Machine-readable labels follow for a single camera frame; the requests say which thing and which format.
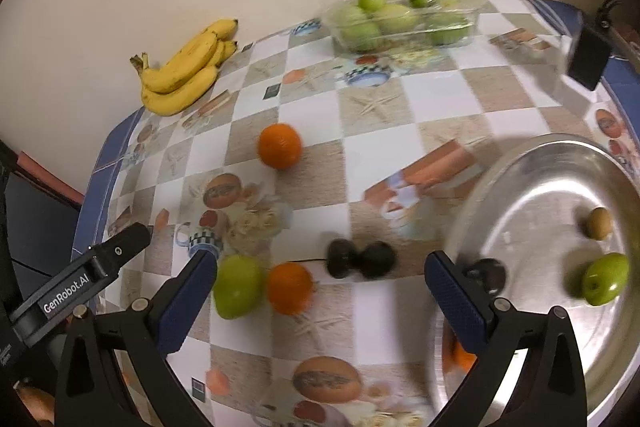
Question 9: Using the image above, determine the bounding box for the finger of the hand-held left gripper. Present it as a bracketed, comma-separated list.
[91, 223, 152, 280]

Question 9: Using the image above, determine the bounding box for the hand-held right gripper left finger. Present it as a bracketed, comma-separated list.
[54, 249, 219, 427]

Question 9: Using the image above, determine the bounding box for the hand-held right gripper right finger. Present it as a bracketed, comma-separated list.
[424, 249, 587, 427]

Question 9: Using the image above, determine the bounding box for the small dark plum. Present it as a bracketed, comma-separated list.
[462, 258, 507, 298]

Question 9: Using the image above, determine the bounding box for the orange tangerine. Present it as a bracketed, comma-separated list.
[266, 262, 317, 315]
[257, 123, 303, 170]
[452, 339, 478, 373]

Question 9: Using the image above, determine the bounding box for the stainless steel basin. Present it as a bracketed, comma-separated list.
[430, 133, 640, 427]

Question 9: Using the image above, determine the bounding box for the small brown kiwi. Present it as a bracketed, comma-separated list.
[585, 207, 613, 241]

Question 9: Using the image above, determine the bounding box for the person's left hand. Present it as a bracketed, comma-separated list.
[14, 379, 56, 426]

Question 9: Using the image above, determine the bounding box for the dark furniture with red edge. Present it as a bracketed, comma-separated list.
[0, 139, 86, 303]

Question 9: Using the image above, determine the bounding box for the yellow banana bunch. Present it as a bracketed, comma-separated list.
[130, 18, 239, 116]

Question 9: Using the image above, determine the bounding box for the black power adapter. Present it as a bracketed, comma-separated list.
[567, 27, 612, 92]

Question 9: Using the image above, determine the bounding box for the batch of packed green jujubes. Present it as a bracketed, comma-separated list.
[334, 0, 471, 52]

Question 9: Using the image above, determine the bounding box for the clear plastic container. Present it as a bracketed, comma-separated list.
[320, 0, 483, 54]

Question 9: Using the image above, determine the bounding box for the black power cable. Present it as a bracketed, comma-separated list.
[596, 0, 623, 30]

